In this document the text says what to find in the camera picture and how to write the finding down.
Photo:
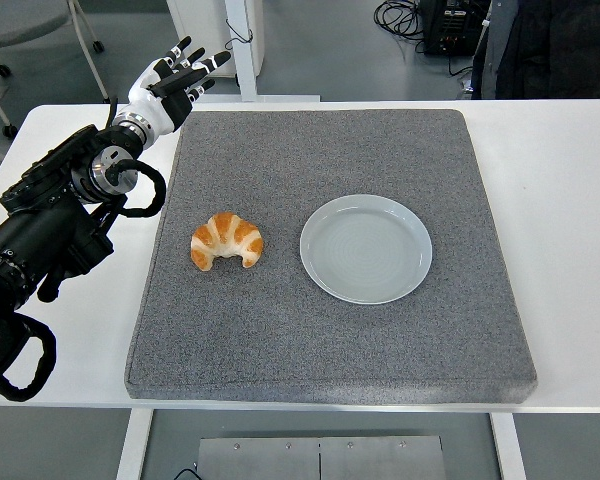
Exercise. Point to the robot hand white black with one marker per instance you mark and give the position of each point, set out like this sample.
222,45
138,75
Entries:
152,107

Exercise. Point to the grey speckled mat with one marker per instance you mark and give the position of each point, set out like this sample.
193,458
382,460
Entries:
330,345

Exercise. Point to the grey round plate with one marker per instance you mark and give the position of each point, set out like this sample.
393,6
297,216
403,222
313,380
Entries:
366,249

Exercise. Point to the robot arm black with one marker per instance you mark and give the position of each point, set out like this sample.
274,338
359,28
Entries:
45,235

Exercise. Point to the white cabinet box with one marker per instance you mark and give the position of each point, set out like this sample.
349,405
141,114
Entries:
205,20

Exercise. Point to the black electronics case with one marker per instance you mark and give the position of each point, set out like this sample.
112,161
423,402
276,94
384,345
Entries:
455,30

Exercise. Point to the grey wheeled chair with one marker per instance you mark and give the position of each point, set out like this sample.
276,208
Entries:
20,20

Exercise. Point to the croissant bread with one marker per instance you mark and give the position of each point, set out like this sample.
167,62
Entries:
227,235

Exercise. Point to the white stand column with base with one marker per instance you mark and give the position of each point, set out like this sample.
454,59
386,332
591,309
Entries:
245,75

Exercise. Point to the white table leg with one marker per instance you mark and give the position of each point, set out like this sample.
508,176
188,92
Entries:
134,445
509,447

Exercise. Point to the grey metal plate with screws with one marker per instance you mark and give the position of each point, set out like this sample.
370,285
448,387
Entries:
320,460

